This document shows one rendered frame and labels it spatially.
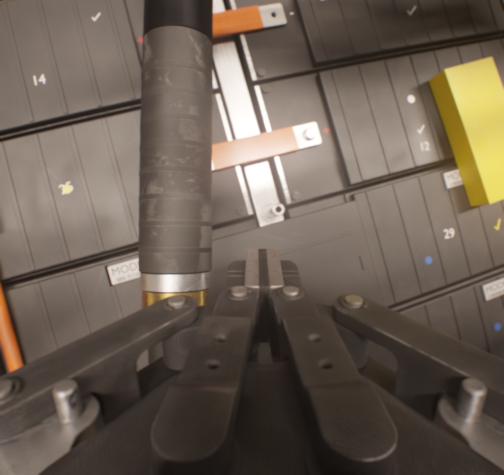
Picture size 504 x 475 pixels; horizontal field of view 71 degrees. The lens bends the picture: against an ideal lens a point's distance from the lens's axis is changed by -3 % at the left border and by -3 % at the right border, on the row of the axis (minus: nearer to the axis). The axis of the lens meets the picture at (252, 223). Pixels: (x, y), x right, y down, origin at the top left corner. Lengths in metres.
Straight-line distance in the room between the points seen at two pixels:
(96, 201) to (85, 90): 0.11
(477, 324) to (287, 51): 0.39
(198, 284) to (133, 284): 0.17
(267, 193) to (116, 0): 0.26
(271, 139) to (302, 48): 0.12
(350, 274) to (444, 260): 0.12
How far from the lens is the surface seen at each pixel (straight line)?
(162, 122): 0.23
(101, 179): 0.39
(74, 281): 0.40
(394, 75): 0.48
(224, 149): 0.39
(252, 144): 0.40
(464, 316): 0.50
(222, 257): 0.37
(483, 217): 0.51
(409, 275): 0.45
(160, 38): 0.25
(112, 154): 0.39
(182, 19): 0.25
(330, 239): 0.40
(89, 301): 0.40
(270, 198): 0.41
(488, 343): 0.53
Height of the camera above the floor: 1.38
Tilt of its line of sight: 80 degrees down
